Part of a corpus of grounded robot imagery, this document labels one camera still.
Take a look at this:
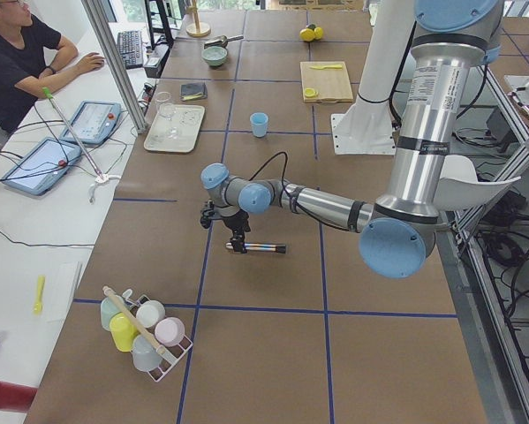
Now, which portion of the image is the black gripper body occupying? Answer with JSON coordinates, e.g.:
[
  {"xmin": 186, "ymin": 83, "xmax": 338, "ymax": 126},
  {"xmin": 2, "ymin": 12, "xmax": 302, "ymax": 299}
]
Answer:
[{"xmin": 219, "ymin": 207, "xmax": 251, "ymax": 237}]

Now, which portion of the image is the steel muddler black tip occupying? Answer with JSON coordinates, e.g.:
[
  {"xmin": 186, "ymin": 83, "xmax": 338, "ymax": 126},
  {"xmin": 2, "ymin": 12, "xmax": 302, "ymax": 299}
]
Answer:
[{"xmin": 225, "ymin": 242, "xmax": 287, "ymax": 254}]

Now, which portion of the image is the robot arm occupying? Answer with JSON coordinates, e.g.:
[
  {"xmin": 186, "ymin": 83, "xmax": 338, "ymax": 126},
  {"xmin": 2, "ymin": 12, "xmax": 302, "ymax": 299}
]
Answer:
[{"xmin": 200, "ymin": 1, "xmax": 503, "ymax": 278}]

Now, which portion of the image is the light blue plastic cup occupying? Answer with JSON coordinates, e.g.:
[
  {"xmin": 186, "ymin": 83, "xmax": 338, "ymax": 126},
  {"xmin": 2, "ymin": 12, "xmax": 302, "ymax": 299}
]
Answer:
[{"xmin": 250, "ymin": 112, "xmax": 268, "ymax": 138}]

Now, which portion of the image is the pink plastic cup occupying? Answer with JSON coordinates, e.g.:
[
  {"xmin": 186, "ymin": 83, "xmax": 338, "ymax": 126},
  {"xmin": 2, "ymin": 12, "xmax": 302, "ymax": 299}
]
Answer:
[{"xmin": 155, "ymin": 317, "xmax": 185, "ymax": 347}]

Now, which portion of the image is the white plastic cup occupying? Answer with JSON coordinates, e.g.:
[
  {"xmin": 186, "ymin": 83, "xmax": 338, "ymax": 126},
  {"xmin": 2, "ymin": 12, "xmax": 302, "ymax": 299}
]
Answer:
[{"xmin": 136, "ymin": 299, "xmax": 165, "ymax": 329}]

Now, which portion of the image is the yellow plastic cup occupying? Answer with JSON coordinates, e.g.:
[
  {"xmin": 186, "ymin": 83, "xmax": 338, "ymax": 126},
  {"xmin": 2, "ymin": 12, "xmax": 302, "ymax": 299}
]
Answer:
[{"xmin": 109, "ymin": 313, "xmax": 139, "ymax": 352}]

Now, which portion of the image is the green plastic cup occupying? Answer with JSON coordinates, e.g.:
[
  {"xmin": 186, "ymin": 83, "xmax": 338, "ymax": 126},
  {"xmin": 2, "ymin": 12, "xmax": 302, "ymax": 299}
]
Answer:
[{"xmin": 100, "ymin": 297, "xmax": 120, "ymax": 331}]

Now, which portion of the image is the grey plastic cup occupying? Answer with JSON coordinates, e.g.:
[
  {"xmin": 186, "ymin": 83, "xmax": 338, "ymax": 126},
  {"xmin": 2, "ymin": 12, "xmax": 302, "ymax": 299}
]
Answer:
[{"xmin": 132, "ymin": 335, "xmax": 162, "ymax": 372}]

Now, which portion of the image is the yellow lemon slice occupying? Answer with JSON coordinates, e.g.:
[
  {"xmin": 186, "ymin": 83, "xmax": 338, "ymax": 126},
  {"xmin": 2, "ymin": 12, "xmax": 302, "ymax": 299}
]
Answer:
[{"xmin": 303, "ymin": 87, "xmax": 318, "ymax": 98}]

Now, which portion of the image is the wooden cup tree stand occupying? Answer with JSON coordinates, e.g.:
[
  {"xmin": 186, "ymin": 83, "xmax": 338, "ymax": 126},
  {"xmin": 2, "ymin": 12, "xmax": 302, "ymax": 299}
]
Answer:
[{"xmin": 185, "ymin": 0, "xmax": 211, "ymax": 38}]

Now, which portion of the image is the yellow lemon left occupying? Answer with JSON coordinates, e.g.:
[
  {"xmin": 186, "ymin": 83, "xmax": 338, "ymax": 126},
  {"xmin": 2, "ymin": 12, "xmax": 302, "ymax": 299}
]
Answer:
[{"xmin": 299, "ymin": 27, "xmax": 315, "ymax": 42}]

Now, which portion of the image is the yellow lemon right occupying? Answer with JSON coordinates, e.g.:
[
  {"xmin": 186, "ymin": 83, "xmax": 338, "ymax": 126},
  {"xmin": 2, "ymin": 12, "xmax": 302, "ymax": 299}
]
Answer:
[{"xmin": 314, "ymin": 26, "xmax": 324, "ymax": 40}]

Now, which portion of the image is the cream bear serving tray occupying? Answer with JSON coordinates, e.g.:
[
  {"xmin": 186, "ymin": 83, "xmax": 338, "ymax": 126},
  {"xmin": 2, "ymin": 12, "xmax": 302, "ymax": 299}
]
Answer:
[{"xmin": 143, "ymin": 105, "xmax": 205, "ymax": 154}]

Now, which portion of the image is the yellow folded cloth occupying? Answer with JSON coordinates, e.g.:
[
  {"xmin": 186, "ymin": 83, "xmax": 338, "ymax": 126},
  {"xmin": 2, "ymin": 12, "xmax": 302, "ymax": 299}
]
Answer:
[{"xmin": 183, "ymin": 93, "xmax": 206, "ymax": 102}]

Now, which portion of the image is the clear wine glass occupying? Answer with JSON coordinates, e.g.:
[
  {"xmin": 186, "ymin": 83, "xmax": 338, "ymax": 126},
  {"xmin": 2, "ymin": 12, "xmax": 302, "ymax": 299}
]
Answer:
[{"xmin": 155, "ymin": 91, "xmax": 179, "ymax": 139}]

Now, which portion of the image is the grey folded cloth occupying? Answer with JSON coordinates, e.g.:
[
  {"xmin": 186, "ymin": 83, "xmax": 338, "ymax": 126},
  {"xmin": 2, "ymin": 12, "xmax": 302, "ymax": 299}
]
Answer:
[{"xmin": 180, "ymin": 82, "xmax": 208, "ymax": 102}]

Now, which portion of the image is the bamboo cutting board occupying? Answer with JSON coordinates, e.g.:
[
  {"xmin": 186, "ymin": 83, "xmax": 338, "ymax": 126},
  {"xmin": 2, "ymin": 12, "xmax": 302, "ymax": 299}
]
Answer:
[{"xmin": 299, "ymin": 61, "xmax": 354, "ymax": 103}]

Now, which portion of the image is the green bowl of ice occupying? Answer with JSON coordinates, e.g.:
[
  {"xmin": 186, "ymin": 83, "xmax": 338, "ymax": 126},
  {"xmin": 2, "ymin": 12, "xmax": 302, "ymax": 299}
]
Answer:
[{"xmin": 201, "ymin": 46, "xmax": 228, "ymax": 68}]

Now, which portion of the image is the blue teach pendant far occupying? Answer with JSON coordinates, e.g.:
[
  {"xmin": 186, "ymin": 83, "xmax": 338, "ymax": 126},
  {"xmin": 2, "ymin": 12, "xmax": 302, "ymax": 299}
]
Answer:
[{"xmin": 70, "ymin": 101, "xmax": 122, "ymax": 147}]

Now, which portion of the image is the blue teach pendant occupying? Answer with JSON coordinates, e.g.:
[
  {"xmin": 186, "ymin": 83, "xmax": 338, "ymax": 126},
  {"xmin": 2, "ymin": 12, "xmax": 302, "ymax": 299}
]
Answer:
[
  {"xmin": 2, "ymin": 137, "xmax": 82, "ymax": 196},
  {"xmin": 70, "ymin": 101, "xmax": 122, "ymax": 147}
]

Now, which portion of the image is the steel ice scoop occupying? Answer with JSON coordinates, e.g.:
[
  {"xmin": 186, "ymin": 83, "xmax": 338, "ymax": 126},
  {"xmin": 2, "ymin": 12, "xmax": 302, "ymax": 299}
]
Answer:
[{"xmin": 204, "ymin": 34, "xmax": 244, "ymax": 49}]

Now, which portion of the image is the yellow plastic knife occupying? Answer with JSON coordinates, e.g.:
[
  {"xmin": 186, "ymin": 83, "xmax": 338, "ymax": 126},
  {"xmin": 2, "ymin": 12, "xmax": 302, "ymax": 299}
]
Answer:
[{"xmin": 309, "ymin": 64, "xmax": 343, "ymax": 70}]

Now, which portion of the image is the blue teach pendant near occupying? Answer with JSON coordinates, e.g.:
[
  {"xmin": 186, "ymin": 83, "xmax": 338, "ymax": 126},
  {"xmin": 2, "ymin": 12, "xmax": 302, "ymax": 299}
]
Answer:
[{"xmin": 2, "ymin": 137, "xmax": 82, "ymax": 196}]

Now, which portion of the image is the black keyboard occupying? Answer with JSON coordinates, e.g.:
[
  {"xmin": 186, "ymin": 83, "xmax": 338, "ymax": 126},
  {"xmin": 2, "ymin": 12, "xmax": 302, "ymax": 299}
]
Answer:
[{"xmin": 117, "ymin": 30, "xmax": 143, "ymax": 69}]

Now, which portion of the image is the pink metal rod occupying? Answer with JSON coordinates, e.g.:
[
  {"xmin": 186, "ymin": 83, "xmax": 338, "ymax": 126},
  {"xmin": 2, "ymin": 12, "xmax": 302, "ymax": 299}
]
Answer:
[{"xmin": 42, "ymin": 87, "xmax": 103, "ymax": 178}]

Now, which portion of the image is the seated person black shirt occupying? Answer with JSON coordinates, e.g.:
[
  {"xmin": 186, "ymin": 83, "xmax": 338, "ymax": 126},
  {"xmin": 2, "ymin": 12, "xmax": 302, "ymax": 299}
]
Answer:
[{"xmin": 0, "ymin": 1, "xmax": 105, "ymax": 142}]

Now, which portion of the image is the white wire cup rack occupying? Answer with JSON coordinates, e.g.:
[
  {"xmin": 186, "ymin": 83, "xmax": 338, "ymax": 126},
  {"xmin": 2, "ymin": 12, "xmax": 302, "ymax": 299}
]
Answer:
[{"xmin": 100, "ymin": 286, "xmax": 193, "ymax": 382}]

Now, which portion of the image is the wooden rack handle rod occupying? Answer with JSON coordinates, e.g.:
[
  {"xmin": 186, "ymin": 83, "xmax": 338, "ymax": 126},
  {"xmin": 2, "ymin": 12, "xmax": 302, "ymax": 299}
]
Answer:
[{"xmin": 102, "ymin": 285, "xmax": 167, "ymax": 356}]

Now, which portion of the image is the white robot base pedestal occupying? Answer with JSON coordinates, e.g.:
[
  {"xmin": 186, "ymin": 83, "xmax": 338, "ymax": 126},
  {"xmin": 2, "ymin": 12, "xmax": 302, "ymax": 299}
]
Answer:
[{"xmin": 331, "ymin": 0, "xmax": 415, "ymax": 155}]

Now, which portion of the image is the aluminium frame post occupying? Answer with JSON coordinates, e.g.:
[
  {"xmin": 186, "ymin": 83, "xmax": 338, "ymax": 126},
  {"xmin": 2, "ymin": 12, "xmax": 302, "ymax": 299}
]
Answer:
[{"xmin": 81, "ymin": 0, "xmax": 147, "ymax": 134}]

